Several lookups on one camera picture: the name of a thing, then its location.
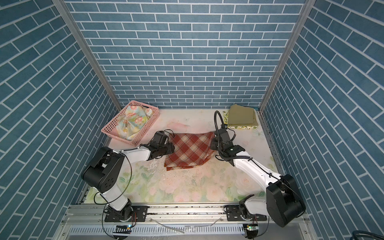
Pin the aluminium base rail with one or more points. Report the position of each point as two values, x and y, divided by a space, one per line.
177 222

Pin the lemon print skirt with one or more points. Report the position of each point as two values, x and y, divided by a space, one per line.
236 126

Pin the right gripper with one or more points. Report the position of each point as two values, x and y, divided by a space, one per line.
213 146

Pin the olive green skirt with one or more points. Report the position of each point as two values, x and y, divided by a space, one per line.
241 115

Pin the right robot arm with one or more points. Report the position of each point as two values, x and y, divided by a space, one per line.
283 201

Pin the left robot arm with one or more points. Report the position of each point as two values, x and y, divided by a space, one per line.
94 173

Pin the pink perforated plastic basket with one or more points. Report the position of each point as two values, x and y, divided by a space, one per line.
111 130

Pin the red patterned skirt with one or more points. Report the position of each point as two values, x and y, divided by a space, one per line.
191 151

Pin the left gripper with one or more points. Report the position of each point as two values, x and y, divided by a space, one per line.
170 148

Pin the pastel floral skirt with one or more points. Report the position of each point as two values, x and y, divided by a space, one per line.
132 121

